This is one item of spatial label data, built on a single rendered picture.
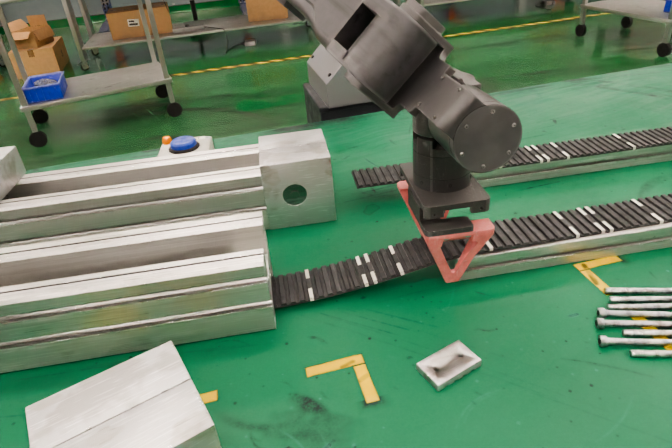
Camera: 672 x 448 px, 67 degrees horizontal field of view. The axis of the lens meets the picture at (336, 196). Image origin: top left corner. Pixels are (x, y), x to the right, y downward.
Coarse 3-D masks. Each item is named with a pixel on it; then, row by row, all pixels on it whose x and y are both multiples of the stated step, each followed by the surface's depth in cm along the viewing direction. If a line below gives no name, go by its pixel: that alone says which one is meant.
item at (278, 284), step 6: (282, 276) 58; (276, 282) 57; (282, 282) 57; (276, 288) 56; (282, 288) 56; (276, 294) 55; (282, 294) 55; (276, 300) 54; (282, 300) 54; (276, 306) 54; (282, 306) 54
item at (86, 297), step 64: (0, 256) 52; (64, 256) 52; (128, 256) 53; (192, 256) 55; (256, 256) 49; (0, 320) 47; (64, 320) 47; (128, 320) 48; (192, 320) 50; (256, 320) 51
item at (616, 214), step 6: (600, 204) 61; (612, 204) 61; (606, 210) 60; (612, 210) 60; (618, 210) 59; (612, 216) 59; (618, 216) 58; (624, 216) 58; (618, 222) 58; (624, 222) 57; (630, 222) 57; (636, 222) 57; (624, 228) 57; (630, 228) 57
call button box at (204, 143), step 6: (198, 138) 83; (204, 138) 82; (210, 138) 83; (162, 144) 82; (168, 144) 82; (198, 144) 80; (204, 144) 80; (210, 144) 81; (162, 150) 80; (168, 150) 79; (174, 150) 78; (180, 150) 78; (186, 150) 78; (192, 150) 78; (198, 150) 78; (204, 150) 78
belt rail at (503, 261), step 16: (576, 240) 56; (592, 240) 56; (608, 240) 56; (624, 240) 57; (640, 240) 58; (656, 240) 58; (480, 256) 55; (496, 256) 55; (512, 256) 55; (528, 256) 56; (544, 256) 57; (560, 256) 56; (576, 256) 57; (592, 256) 57; (608, 256) 58; (464, 272) 56; (480, 272) 56; (496, 272) 56
